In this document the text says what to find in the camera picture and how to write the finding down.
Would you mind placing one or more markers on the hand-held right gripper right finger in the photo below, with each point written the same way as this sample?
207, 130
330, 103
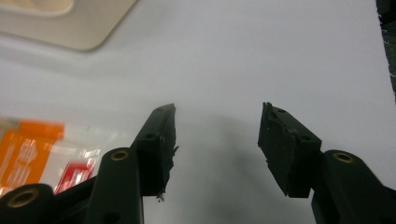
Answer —
288, 155

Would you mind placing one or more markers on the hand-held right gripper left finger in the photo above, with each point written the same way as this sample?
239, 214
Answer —
154, 155

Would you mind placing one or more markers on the clear orange and red packet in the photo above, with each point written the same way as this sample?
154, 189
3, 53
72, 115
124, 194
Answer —
43, 155

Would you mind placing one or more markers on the dark cloth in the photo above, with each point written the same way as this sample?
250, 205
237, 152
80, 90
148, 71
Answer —
387, 40

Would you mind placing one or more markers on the beige plastic tray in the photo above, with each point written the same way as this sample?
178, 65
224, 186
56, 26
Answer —
59, 21

